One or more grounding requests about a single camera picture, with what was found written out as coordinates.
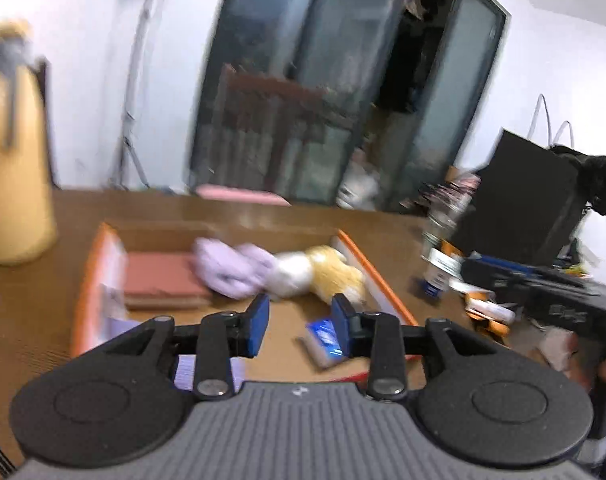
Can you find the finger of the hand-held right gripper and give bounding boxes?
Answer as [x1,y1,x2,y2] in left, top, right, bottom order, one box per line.
[460,254,600,306]

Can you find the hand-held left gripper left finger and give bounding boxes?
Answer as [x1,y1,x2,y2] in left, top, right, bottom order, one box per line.
[83,294,270,402]

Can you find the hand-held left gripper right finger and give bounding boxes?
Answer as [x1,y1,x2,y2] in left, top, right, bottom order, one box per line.
[331,294,524,402]

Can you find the red cardboard box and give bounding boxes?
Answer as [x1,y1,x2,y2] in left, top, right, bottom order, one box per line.
[70,222,419,391]

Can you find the yellow and white plush toy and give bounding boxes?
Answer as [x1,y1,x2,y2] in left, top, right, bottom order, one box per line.
[273,245,366,307]

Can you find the lavender fluffy towel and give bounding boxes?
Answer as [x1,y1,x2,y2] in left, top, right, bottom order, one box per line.
[192,237,279,298]

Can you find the periwinkle cloth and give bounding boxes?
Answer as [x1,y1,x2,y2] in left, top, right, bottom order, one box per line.
[174,355,246,392]

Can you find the pink sponge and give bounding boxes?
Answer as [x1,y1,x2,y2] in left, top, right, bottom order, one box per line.
[123,251,214,310]

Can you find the white tube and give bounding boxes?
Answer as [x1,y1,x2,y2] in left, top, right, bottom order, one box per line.
[466,296,517,324]

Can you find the orange crumpled wrapper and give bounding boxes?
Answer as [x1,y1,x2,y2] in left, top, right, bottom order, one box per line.
[440,240,515,337]

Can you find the black paper bag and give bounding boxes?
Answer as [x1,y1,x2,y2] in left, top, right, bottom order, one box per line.
[453,94,591,267]

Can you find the clear plastic bottle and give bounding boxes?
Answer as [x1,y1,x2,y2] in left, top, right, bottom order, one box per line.
[423,195,473,261]

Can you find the black fuzzy cloth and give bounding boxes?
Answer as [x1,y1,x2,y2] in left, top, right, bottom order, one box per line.
[550,144,606,216]

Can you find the pink chair cushion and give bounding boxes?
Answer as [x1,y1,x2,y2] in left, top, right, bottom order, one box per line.
[195,185,292,207]

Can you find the brown wooden chair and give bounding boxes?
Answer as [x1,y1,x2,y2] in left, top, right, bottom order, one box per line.
[218,64,356,206]

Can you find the hanging clothes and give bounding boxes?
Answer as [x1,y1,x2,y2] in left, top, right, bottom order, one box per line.
[380,0,465,113]

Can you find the studio light on stand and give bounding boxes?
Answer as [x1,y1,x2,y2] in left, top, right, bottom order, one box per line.
[108,0,156,192]

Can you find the dark sliding glass door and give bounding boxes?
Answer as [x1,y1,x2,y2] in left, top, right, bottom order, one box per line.
[190,0,509,211]

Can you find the yellow thermos jug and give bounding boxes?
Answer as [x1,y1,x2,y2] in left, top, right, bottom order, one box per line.
[0,20,58,266]

